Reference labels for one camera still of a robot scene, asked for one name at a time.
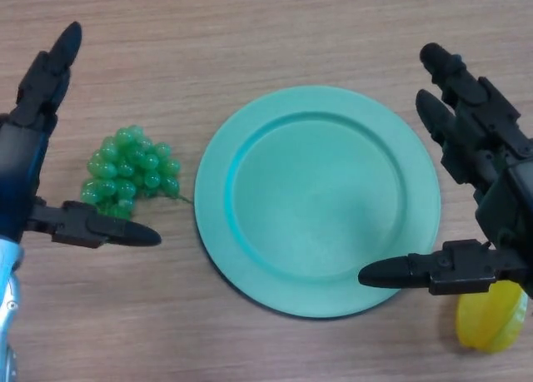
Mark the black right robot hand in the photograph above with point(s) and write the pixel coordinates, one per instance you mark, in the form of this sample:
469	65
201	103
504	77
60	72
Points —
504	190

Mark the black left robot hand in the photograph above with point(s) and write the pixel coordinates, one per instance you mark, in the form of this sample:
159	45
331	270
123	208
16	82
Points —
16	170

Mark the green grapes bunch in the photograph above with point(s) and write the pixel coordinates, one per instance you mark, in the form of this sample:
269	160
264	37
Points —
125	165

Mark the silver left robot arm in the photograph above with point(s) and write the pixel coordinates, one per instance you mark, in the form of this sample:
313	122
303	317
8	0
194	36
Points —
6	282

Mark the green round plate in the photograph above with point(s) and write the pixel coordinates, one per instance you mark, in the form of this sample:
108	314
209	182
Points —
316	199

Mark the yellow starfruit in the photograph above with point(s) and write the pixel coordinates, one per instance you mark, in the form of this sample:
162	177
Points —
487	319

